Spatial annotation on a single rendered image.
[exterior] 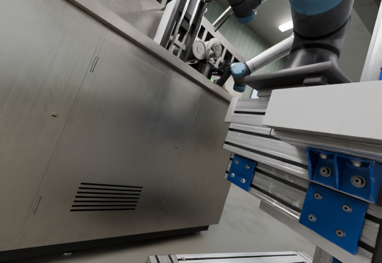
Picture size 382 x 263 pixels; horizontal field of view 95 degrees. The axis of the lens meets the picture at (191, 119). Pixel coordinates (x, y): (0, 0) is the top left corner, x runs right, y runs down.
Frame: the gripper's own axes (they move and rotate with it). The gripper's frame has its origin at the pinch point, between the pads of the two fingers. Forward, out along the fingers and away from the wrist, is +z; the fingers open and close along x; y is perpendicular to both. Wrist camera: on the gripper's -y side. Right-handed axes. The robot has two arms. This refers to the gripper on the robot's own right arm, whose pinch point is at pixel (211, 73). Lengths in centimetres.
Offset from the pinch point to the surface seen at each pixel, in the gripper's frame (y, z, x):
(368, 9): 186, -44, -188
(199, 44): 11.1, -1.7, 19.8
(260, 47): 200, 142, -243
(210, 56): 7.1, -5.5, 10.6
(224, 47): 49, 32, -33
